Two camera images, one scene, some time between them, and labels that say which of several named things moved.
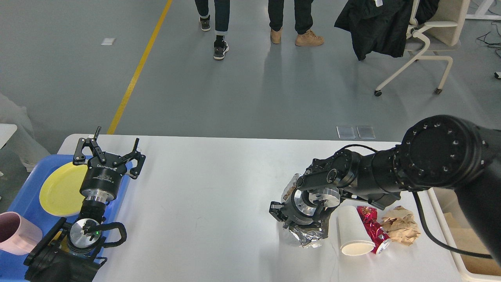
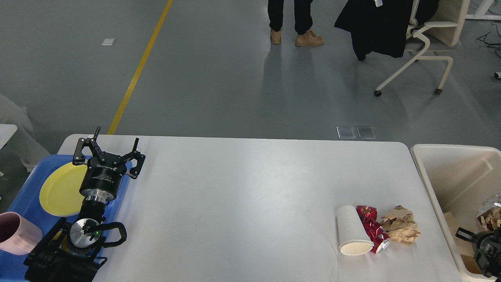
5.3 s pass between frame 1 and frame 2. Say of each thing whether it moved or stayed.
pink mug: stayed
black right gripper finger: moved
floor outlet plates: stayed
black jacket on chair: stayed
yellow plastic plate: stayed
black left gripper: stayed
